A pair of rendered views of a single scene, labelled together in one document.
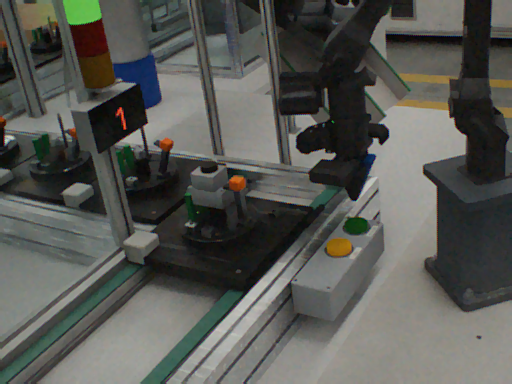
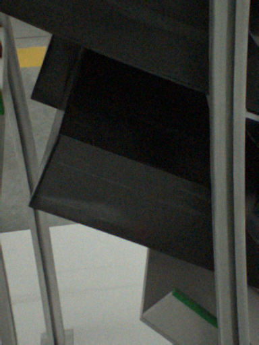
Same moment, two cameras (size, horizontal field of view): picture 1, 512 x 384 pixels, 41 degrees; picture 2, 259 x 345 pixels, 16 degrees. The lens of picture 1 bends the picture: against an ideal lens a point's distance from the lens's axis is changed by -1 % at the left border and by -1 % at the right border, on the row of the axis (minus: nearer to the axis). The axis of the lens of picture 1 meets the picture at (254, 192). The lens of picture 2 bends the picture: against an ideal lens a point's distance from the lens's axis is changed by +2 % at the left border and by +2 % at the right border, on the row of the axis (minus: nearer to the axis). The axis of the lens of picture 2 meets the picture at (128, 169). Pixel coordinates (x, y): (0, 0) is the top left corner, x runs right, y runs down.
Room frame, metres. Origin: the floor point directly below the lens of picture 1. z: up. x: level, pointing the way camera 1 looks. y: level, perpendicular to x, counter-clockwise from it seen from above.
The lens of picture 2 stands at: (0.97, 0.26, 1.72)
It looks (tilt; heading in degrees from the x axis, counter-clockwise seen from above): 37 degrees down; 324
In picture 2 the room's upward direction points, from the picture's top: 5 degrees counter-clockwise
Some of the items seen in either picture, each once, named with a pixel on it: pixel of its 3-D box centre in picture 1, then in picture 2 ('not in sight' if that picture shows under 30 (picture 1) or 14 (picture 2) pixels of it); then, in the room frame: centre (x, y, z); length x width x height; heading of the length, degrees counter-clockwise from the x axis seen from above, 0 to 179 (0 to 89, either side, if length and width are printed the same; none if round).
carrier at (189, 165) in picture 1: (141, 162); not in sight; (1.28, 0.22, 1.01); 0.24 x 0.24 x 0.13; 55
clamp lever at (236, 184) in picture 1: (235, 198); not in sight; (1.02, 0.03, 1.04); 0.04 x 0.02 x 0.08; 55
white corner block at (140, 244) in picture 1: (142, 247); not in sight; (1.02, 0.20, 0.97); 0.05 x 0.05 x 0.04; 55
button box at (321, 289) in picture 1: (340, 264); not in sight; (0.94, -0.12, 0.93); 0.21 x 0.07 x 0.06; 145
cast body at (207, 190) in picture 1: (207, 182); not in sight; (1.05, 0.08, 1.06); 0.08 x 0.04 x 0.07; 55
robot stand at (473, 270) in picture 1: (483, 227); not in sight; (0.94, -0.36, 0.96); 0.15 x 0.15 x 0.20; 10
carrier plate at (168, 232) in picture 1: (221, 233); not in sight; (1.05, 0.07, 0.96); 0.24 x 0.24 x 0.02; 55
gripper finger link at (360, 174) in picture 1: (348, 186); not in sight; (0.98, -0.15, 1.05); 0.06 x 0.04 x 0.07; 55
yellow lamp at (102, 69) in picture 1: (96, 68); not in sight; (1.04, 0.21, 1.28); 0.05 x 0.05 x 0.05
